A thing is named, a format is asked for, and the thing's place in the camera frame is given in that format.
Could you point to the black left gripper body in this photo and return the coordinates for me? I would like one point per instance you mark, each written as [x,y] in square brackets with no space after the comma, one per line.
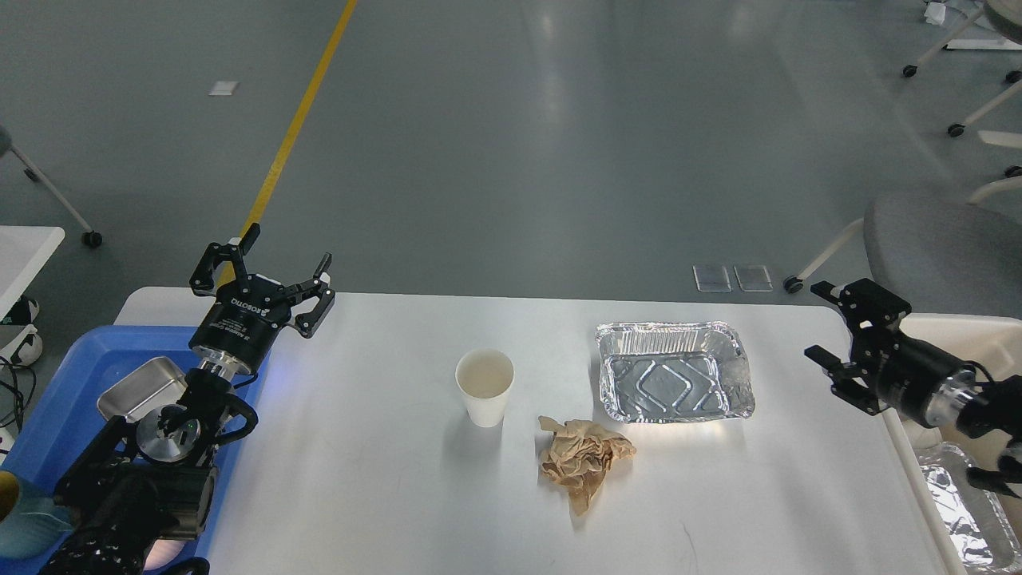
[238,331]

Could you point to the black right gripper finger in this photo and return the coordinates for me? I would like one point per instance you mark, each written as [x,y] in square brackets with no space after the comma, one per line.
[851,382]
[871,313]

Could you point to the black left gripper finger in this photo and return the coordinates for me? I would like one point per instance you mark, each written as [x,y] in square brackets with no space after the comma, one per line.
[202,282]
[318,288]

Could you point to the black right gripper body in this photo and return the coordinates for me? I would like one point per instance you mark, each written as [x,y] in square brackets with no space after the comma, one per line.
[919,380]

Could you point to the stainless steel tray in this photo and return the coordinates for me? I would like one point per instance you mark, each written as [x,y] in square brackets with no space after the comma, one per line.
[153,384]

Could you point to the aluminium foil tray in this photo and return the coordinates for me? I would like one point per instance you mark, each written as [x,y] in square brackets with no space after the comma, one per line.
[673,372]

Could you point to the white paper cup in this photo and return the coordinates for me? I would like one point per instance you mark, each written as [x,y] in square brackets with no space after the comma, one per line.
[485,378]

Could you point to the pink ribbed mug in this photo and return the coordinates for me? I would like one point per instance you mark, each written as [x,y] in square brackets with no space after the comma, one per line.
[162,553]

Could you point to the brown paper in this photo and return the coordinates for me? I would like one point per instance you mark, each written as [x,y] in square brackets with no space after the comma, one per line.
[580,456]

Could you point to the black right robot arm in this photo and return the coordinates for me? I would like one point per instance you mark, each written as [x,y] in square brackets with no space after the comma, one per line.
[997,407]

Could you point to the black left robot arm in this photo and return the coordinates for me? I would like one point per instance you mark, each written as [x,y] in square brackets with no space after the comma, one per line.
[153,478]

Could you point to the grey office chair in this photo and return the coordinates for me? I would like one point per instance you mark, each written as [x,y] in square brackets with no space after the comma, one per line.
[941,255]

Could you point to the beige plastic bin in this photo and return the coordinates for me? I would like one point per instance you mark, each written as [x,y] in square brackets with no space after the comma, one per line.
[995,343]

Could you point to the foil tray in bin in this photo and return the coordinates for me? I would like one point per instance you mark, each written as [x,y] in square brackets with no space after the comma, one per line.
[974,519]

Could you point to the white side table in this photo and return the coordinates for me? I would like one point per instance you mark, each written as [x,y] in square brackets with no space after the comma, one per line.
[26,249]

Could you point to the black white sneaker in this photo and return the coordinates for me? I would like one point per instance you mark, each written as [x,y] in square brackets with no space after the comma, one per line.
[21,342]

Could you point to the teal ceramic mug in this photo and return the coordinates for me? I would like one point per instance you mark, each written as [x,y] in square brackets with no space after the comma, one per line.
[31,522]

